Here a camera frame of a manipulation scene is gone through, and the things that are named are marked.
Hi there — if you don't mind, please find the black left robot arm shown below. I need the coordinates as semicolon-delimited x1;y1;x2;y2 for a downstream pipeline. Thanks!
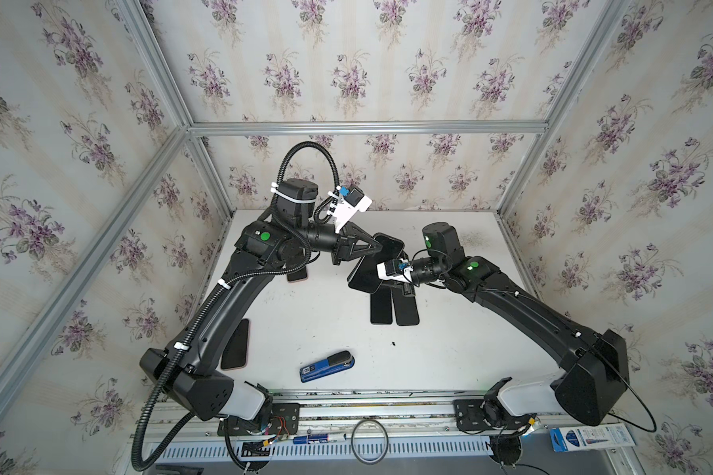
131;141;382;472

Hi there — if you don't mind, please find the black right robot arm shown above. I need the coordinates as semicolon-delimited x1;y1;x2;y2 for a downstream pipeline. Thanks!
374;222;630;426

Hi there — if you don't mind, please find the blue black stapler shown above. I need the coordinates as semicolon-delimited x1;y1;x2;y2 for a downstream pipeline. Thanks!
299;350;356;383

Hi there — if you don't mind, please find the blue marker pen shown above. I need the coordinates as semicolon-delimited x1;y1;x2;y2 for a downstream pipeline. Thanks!
293;433;348;445

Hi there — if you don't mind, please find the blue white box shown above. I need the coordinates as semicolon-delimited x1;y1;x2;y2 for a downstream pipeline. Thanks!
549;424;636;453

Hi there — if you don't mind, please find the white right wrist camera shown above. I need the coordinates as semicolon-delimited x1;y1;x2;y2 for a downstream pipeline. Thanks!
376;259;408;282

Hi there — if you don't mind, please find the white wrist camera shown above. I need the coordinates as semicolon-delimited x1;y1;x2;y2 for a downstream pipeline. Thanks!
376;259;408;282
327;186;372;234

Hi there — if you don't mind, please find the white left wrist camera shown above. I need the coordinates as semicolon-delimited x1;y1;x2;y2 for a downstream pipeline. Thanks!
327;186;372;234

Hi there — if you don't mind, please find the aluminium mounting rail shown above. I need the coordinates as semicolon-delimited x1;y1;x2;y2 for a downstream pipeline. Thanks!
145;390;588;445

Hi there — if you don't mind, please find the black cable ring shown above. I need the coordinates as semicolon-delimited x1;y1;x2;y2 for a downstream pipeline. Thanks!
349;418;390;465

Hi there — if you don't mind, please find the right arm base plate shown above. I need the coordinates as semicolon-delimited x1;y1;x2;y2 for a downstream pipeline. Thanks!
453;399;501;433

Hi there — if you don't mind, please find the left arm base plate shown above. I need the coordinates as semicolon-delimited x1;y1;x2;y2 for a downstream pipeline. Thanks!
227;403;301;437

